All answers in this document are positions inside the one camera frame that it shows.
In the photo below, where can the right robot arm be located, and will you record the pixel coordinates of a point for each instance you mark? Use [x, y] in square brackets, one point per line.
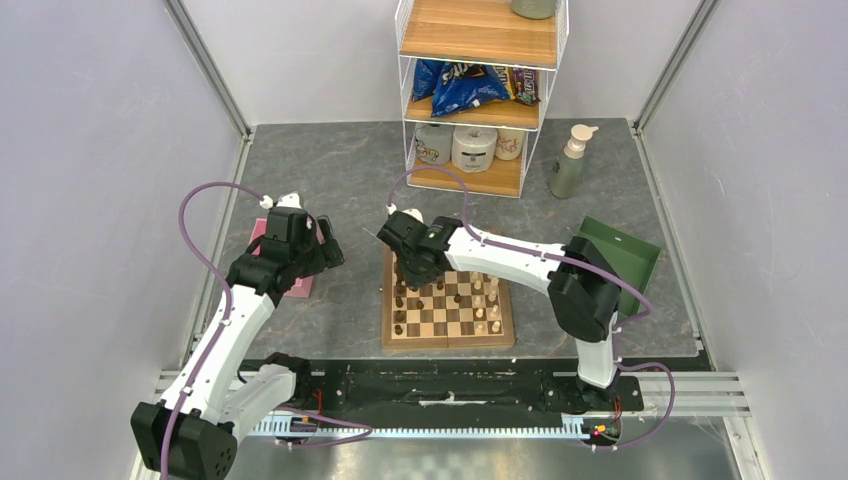
[579, 283]

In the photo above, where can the white cup right shelf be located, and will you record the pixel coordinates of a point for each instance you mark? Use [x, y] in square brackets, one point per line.
[509, 143]

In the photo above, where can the brown candy bag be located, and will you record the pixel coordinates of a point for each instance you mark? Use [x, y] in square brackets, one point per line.
[523, 85]

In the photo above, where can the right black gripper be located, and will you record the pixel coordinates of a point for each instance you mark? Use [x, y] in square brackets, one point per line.
[415, 279]

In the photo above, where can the white wire wooden shelf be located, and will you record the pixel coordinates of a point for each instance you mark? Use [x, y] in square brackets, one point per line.
[478, 32]

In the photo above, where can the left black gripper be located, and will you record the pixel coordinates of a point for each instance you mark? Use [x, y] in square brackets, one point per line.
[331, 256]

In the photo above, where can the green soap pump bottle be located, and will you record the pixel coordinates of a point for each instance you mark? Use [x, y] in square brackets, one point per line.
[567, 170]

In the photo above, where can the wooden chess board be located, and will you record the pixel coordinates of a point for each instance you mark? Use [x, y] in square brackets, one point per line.
[459, 310]

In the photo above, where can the green plastic bin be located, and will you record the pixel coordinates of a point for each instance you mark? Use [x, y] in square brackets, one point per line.
[632, 259]

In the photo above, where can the pink plastic bin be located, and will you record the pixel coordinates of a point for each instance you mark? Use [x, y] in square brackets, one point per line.
[301, 286]

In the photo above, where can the white toilet paper roll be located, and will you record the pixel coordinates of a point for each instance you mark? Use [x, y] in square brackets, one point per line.
[473, 148]

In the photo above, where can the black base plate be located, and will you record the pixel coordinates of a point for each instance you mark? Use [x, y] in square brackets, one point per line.
[455, 393]

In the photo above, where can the white printed mug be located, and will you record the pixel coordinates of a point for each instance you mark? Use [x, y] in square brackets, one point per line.
[433, 143]

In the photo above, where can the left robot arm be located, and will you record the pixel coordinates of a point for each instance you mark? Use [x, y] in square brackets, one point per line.
[194, 429]

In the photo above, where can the blue chips bag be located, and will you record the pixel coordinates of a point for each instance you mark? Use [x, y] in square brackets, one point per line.
[455, 87]

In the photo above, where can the green jar top shelf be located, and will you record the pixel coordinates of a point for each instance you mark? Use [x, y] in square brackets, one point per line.
[534, 9]

